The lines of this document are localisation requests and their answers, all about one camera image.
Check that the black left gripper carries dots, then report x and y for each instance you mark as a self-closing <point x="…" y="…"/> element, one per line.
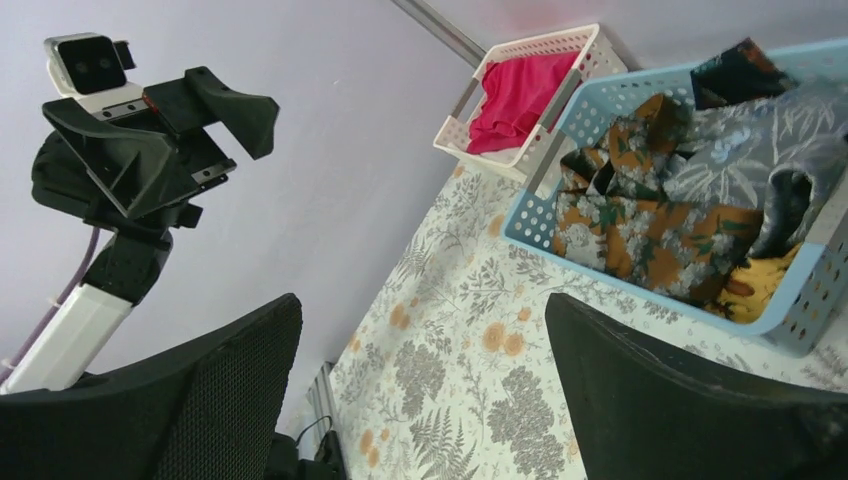
<point x="137" y="165"/>

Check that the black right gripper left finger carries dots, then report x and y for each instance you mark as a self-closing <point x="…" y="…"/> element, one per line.
<point x="205" y="409"/>

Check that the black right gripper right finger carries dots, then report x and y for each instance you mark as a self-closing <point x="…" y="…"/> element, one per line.
<point x="642" y="408"/>

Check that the grey leaf pattern tie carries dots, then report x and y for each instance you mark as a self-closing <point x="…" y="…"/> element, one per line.
<point x="783" y="156"/>

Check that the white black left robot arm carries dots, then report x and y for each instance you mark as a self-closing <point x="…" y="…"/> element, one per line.
<point x="109" y="284"/>

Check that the yellow patterned tie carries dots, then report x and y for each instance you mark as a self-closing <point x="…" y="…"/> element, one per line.
<point x="750" y="287"/>

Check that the floral tablecloth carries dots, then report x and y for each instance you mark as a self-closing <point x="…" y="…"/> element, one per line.
<point x="450" y="374"/>

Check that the orange floral tie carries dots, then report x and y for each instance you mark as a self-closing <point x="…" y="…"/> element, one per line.
<point x="614" y="216"/>

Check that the light blue plastic basket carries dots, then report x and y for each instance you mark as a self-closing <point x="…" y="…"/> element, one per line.
<point x="798" y="314"/>

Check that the white plastic basket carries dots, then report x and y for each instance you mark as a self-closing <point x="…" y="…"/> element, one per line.
<point x="595" y="57"/>

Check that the magenta cloth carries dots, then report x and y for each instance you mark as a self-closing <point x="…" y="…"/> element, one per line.
<point x="517" y="92"/>

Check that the dark navy red tie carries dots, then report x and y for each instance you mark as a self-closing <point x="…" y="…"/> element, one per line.
<point x="739" y="74"/>

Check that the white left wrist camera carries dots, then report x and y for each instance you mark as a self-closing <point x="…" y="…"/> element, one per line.
<point x="91" y="68"/>

